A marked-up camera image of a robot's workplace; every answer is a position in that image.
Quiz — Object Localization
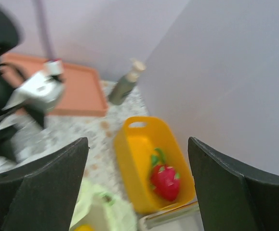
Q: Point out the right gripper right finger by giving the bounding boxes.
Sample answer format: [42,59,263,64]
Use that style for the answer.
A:
[188,137,279,231]

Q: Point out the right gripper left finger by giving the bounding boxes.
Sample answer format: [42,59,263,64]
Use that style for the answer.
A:
[0,137,89,231]

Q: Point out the green plastic grocery bag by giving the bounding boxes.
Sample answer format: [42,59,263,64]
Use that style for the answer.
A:
[69,178,137,231]

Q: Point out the red dragon fruit toy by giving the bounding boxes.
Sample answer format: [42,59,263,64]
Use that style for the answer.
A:
[149,148,180,202]

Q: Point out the yellow fruit toy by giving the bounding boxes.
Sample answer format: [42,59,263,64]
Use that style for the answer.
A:
[74,224,94,231]

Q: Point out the floral table mat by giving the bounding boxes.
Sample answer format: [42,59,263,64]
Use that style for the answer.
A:
[0,87,148,199]

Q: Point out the pink plastic tray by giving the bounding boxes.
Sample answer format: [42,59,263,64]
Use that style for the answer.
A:
[1,52,108,117]

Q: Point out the yellow plastic basket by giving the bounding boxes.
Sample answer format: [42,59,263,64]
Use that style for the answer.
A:
[113,116,196,214]

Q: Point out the grey pump soap bottle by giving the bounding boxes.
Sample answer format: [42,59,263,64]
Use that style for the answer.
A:
[108,58,146,105]

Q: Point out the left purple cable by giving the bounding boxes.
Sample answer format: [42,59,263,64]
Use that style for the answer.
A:
[34,0,58,61]

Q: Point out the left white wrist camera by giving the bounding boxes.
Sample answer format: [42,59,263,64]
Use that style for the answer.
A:
[4,59,65,113]

